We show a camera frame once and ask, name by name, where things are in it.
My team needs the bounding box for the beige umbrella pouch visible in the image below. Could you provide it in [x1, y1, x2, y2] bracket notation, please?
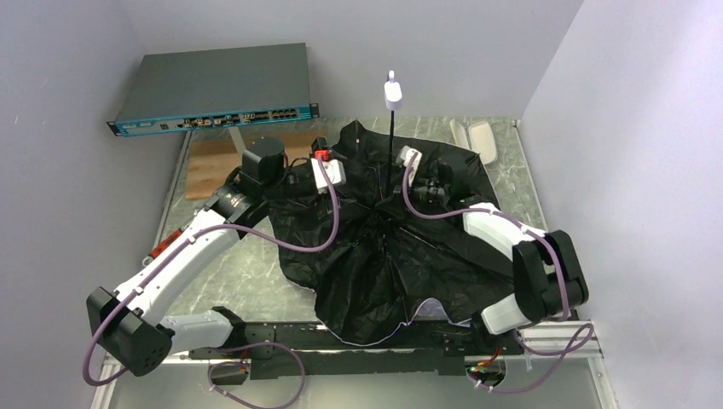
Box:
[449, 119, 498, 165]

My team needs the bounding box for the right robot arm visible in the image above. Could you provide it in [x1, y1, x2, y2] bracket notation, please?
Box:
[402, 158, 590, 336]

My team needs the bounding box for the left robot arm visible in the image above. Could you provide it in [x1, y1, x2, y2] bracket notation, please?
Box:
[82, 137, 345, 387]

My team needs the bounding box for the wooden board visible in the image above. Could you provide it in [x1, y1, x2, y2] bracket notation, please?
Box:
[185, 130, 327, 200]

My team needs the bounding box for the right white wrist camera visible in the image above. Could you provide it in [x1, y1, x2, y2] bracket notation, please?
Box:
[396, 146, 423, 170]

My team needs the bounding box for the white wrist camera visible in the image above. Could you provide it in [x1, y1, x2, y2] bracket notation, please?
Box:
[396, 146, 423, 170]
[310, 149, 347, 193]

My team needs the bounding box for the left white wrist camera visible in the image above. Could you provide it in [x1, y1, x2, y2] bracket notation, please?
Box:
[310, 149, 347, 193]

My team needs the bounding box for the metal stand bracket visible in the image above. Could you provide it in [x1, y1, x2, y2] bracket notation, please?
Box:
[228, 126, 246, 155]

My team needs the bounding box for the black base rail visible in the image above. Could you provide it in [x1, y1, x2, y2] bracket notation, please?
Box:
[188, 320, 523, 380]

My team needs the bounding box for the grey network switch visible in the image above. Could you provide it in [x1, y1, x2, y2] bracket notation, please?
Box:
[107, 43, 320, 137]

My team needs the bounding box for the red handled adjustable wrench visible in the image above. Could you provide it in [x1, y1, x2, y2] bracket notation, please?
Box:
[142, 228, 184, 268]

